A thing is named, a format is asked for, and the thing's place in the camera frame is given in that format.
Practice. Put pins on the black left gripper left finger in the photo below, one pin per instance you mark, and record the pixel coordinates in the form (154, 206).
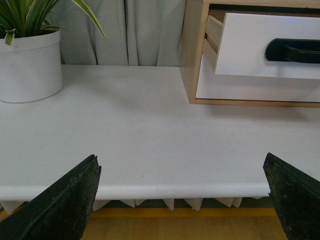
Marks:
(62, 211)

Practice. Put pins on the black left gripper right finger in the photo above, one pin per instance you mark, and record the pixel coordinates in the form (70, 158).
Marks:
(295, 197)

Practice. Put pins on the white drawer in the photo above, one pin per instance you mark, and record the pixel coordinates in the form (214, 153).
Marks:
(242, 41)
(235, 87)

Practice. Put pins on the wooden drawer cabinet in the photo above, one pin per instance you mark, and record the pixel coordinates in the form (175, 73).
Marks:
(195, 42)

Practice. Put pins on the white plant pot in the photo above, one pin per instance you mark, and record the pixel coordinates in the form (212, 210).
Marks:
(30, 68)

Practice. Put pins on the grey curtain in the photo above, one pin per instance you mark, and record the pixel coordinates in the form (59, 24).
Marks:
(133, 32)

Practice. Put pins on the green striped plant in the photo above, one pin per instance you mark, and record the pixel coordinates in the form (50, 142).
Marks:
(24, 18)

